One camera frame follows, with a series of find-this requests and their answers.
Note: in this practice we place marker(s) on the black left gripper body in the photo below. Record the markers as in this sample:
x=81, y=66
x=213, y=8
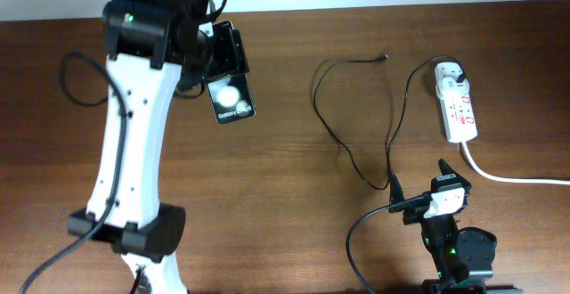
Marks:
x=224, y=56

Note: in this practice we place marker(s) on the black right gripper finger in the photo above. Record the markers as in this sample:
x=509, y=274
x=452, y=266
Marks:
x=450, y=176
x=396, y=190

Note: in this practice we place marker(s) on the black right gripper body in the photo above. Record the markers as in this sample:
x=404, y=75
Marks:
x=437, y=230

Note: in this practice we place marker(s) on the black smartphone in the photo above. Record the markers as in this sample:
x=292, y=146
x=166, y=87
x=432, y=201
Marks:
x=231, y=99

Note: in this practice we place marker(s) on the white power strip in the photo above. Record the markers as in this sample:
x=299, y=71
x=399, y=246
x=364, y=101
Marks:
x=458, y=115

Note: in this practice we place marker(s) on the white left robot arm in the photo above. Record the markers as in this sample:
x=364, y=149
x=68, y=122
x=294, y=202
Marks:
x=157, y=51

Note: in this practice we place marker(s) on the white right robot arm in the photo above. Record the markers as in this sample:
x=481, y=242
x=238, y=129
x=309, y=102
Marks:
x=463, y=257

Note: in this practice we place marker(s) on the white USB charger adapter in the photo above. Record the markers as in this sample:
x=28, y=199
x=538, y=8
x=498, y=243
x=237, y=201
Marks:
x=455, y=84

